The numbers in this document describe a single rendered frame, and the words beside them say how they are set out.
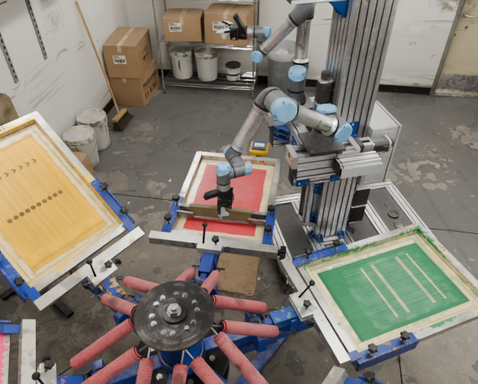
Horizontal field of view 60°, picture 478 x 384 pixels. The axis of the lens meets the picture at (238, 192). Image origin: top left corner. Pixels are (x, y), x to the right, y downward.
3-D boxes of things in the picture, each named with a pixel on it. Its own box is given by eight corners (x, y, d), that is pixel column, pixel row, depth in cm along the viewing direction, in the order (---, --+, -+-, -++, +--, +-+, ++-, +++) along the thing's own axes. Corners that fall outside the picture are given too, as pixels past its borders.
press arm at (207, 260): (206, 251, 217) (205, 244, 214) (217, 251, 216) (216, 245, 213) (198, 276, 204) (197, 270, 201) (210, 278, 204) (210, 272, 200)
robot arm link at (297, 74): (286, 91, 273) (287, 72, 264) (288, 81, 283) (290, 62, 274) (303, 92, 271) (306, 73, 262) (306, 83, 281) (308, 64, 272)
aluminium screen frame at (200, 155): (197, 155, 288) (197, 151, 285) (281, 163, 280) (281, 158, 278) (163, 238, 229) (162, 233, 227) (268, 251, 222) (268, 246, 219)
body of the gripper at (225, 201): (231, 209, 226) (231, 193, 219) (216, 208, 227) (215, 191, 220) (233, 200, 232) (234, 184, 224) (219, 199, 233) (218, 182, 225)
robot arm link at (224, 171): (234, 167, 211) (218, 171, 208) (234, 184, 218) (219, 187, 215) (229, 158, 216) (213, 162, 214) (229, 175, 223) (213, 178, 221)
